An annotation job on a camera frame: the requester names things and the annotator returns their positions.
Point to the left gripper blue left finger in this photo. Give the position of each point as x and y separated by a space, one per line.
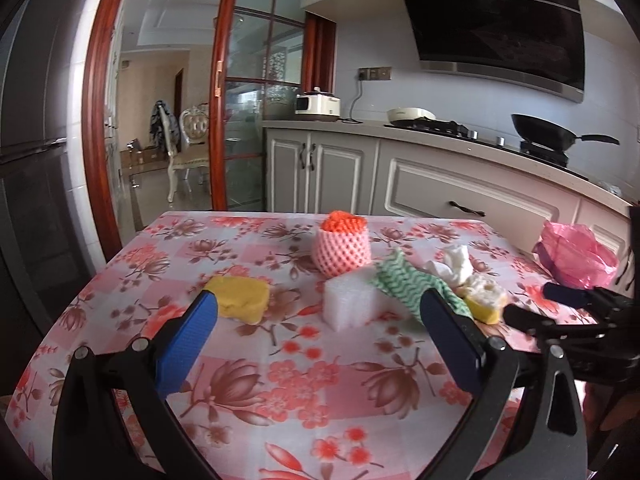
180 341

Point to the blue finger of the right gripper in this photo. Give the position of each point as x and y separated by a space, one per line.
545 330
574 298

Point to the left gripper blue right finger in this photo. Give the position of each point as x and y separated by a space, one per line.
458 340

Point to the yellow white scrub sponge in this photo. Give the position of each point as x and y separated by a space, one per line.
484 297

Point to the white tissue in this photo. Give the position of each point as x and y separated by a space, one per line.
455 266

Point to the green zigzag cloth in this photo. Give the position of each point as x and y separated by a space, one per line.
398 278

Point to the white foam block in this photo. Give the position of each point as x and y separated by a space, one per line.
351 300

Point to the tall pink foam fruit net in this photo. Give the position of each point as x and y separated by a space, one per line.
341 244

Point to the pink-lined trash bin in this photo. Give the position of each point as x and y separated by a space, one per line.
574 257

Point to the lower kitchen cabinets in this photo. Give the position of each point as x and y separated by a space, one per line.
317 167

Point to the person's right hand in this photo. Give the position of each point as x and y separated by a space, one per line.
600 416

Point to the black gas stove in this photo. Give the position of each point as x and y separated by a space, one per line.
457 131

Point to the floral pink tablecloth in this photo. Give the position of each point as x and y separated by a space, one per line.
286 398

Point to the black wok pan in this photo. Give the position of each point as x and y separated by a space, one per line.
552 136

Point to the white dining chair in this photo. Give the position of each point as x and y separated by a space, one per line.
183 139

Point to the white electric griddle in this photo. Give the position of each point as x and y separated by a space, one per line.
408 115

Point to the white rice cooker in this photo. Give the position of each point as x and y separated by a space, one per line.
317 105

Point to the black range hood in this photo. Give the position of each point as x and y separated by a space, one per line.
538 44

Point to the wooden sliding glass door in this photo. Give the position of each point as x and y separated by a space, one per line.
244 60

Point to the dark refrigerator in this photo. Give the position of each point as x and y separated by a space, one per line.
41 254

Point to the wall power outlet left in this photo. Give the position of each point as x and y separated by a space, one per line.
374 73

